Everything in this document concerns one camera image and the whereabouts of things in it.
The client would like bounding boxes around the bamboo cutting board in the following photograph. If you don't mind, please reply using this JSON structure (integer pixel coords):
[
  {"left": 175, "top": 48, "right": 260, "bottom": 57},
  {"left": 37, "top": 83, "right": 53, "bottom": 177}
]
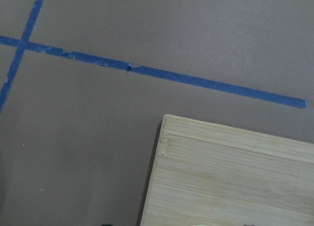
[{"left": 140, "top": 114, "right": 314, "bottom": 226}]

